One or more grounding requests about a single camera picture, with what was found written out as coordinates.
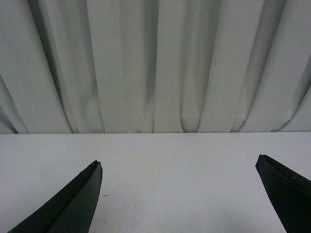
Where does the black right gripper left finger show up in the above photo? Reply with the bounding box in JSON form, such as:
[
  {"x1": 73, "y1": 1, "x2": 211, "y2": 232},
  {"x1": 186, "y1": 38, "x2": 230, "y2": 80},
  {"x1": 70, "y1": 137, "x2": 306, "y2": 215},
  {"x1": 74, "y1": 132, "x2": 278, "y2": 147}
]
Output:
[{"x1": 9, "y1": 160, "x2": 103, "y2": 233}]

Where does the grey pleated curtain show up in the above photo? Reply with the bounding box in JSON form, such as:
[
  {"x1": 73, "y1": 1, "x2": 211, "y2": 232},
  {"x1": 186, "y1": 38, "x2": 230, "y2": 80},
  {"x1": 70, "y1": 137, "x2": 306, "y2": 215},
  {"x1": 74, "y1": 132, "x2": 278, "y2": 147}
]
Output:
[{"x1": 0, "y1": 0, "x2": 311, "y2": 134}]

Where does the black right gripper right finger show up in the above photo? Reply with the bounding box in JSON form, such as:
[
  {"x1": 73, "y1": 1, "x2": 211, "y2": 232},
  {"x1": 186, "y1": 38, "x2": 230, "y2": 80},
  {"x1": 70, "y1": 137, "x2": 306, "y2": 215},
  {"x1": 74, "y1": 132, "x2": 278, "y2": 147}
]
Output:
[{"x1": 255, "y1": 154, "x2": 311, "y2": 233}]

